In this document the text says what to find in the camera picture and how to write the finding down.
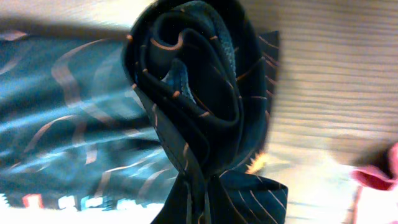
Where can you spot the black orange-patterned jersey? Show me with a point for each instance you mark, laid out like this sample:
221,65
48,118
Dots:
163,127

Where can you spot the red printed t-shirt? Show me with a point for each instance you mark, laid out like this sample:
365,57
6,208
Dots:
376,197

